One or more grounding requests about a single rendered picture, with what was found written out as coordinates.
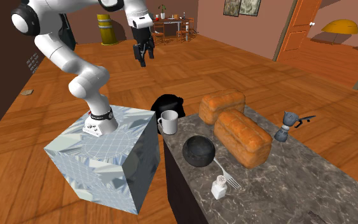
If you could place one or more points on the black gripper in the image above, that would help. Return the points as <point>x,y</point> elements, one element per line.
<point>140,35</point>

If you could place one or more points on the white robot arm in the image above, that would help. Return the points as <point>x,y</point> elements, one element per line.
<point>73,63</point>

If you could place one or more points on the wooden chair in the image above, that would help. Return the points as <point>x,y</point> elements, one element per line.
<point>158,34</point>
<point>183,31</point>

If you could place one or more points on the wooden dining table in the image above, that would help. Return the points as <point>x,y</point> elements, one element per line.
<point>170,21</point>

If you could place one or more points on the yellow cylindrical bin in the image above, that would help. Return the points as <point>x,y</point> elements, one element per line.
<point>107,29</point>

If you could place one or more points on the black rounded object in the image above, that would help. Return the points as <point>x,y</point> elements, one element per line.
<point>166,103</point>

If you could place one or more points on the white mug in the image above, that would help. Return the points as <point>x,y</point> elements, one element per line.
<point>170,123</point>

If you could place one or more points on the brown bread loaf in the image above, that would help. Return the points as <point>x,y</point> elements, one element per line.
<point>243,139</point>
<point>219,104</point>

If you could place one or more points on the black bowl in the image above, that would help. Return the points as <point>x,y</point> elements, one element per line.
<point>198,151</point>

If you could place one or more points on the patterned pale blue robot stand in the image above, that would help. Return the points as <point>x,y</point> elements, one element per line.
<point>104,161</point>

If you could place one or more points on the small flat floor tile piece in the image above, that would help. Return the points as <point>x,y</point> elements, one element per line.
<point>27,92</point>

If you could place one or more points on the silver fork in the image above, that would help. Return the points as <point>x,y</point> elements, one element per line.
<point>228,176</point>

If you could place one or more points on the orange door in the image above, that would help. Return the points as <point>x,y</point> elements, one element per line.
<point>296,29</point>

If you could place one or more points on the white salt shaker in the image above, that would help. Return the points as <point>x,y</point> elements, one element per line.
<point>219,189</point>

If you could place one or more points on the grey moka pot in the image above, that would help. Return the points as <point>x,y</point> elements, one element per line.
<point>285,125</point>

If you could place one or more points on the yellow umbrella lamp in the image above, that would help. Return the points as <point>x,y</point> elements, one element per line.
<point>341,27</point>

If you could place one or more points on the wall picture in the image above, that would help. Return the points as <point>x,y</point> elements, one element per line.
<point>242,6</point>

